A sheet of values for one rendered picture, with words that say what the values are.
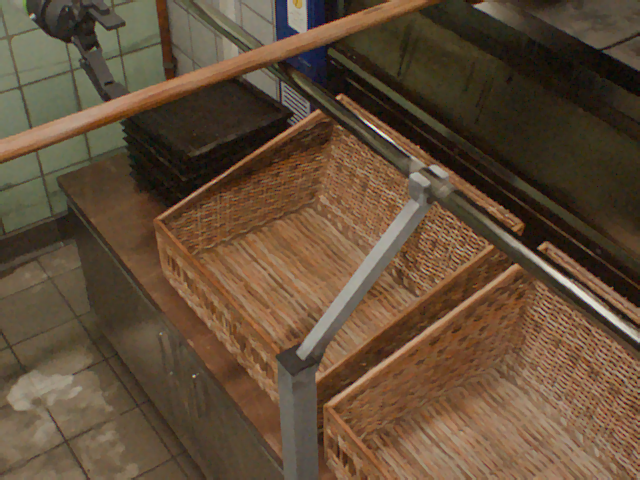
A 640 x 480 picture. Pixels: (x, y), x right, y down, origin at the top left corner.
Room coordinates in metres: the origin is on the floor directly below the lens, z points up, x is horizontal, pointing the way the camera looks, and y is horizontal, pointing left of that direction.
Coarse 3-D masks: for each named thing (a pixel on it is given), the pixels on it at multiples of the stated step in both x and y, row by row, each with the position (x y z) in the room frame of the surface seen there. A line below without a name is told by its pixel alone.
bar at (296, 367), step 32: (192, 0) 1.54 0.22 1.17; (224, 32) 1.43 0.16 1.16; (288, 64) 1.30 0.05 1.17; (320, 96) 1.21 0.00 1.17; (352, 128) 1.13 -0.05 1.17; (384, 160) 1.07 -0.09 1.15; (416, 160) 1.04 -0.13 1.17; (416, 192) 1.00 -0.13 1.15; (448, 192) 0.97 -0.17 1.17; (416, 224) 0.99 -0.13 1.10; (480, 224) 0.91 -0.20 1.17; (384, 256) 0.96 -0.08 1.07; (512, 256) 0.86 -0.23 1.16; (544, 256) 0.84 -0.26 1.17; (352, 288) 0.94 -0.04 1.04; (576, 288) 0.78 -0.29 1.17; (320, 320) 0.92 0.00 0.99; (608, 320) 0.74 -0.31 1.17; (288, 352) 0.90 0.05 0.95; (320, 352) 0.90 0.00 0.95; (288, 384) 0.87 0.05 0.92; (288, 416) 0.87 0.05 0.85; (288, 448) 0.88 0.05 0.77
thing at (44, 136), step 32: (416, 0) 1.45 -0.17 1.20; (320, 32) 1.35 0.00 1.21; (352, 32) 1.37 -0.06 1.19; (224, 64) 1.25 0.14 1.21; (256, 64) 1.27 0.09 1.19; (128, 96) 1.17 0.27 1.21; (160, 96) 1.18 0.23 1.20; (64, 128) 1.10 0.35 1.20; (96, 128) 1.12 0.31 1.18; (0, 160) 1.04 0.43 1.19
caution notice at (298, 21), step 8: (288, 0) 1.91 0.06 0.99; (296, 0) 1.89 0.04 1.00; (304, 0) 1.86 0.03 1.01; (288, 8) 1.91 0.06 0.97; (296, 8) 1.89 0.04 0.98; (304, 8) 1.86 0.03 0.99; (288, 16) 1.91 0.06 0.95; (296, 16) 1.89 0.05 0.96; (304, 16) 1.86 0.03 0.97; (288, 24) 1.92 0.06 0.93; (296, 24) 1.89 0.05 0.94; (304, 24) 1.86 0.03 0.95
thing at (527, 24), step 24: (456, 0) 1.51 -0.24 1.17; (480, 0) 1.50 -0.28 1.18; (504, 0) 1.50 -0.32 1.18; (480, 24) 1.46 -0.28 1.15; (504, 24) 1.41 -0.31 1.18; (528, 24) 1.41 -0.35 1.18; (528, 48) 1.36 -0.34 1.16; (552, 48) 1.33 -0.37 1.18; (576, 48) 1.33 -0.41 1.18; (552, 72) 1.32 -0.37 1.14; (576, 72) 1.28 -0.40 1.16; (600, 72) 1.25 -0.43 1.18; (624, 72) 1.25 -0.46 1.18; (600, 96) 1.23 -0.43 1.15; (624, 96) 1.20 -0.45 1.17
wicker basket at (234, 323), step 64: (320, 128) 1.70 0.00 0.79; (384, 128) 1.61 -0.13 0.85; (192, 192) 1.53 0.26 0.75; (256, 192) 1.61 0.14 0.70; (320, 192) 1.70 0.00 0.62; (384, 192) 1.56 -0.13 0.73; (192, 256) 1.36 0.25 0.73; (256, 256) 1.52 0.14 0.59; (320, 256) 1.52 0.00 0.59; (448, 256) 1.38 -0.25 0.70; (256, 320) 1.33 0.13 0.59; (384, 320) 1.32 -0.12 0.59; (320, 384) 1.04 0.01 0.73
